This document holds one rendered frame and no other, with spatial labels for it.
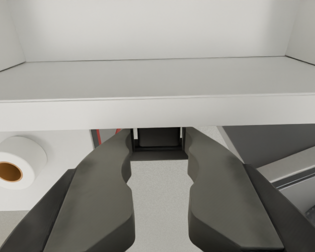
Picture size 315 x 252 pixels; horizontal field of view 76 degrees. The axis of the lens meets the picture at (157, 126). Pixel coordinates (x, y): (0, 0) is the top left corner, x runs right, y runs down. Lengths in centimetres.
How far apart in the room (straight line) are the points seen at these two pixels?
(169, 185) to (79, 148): 117
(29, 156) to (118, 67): 22
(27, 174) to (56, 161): 5
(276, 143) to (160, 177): 98
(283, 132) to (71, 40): 49
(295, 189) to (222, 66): 30
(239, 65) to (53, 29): 15
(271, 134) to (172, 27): 44
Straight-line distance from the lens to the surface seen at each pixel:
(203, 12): 19
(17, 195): 46
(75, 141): 33
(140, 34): 19
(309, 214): 48
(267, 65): 18
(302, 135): 55
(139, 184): 145
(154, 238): 194
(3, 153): 34
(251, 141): 56
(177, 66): 16
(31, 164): 34
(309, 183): 43
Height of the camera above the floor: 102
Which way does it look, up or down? 61 degrees down
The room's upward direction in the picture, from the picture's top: 178 degrees clockwise
